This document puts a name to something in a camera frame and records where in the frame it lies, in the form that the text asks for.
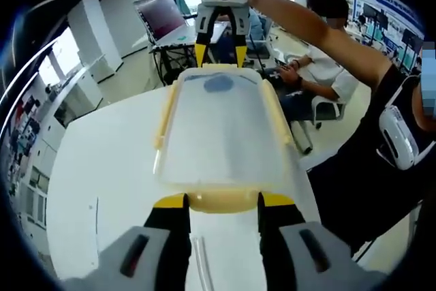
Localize laptop on stand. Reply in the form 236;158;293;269
133;0;189;46

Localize clear lid with yellow latches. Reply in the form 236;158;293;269
151;64;296;216

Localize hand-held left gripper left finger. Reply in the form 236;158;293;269
63;192;191;291

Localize operator in black shirt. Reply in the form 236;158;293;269
306;62;430;258

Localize clear plastic strip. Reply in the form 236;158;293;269
190;235;215;291

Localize white office chair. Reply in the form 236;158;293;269
291;95;348;132

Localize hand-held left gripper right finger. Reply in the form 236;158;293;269
257;191;389;291

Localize blue white wall board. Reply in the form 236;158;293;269
328;0;426;70

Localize white roll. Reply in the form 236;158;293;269
291;120;314;155

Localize white wearable chest device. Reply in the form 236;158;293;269
376;105;420;171

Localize black tripod screen stand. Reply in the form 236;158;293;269
361;1;389;46
399;27;423;74

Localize black monitor stand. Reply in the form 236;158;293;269
148;37;205;86

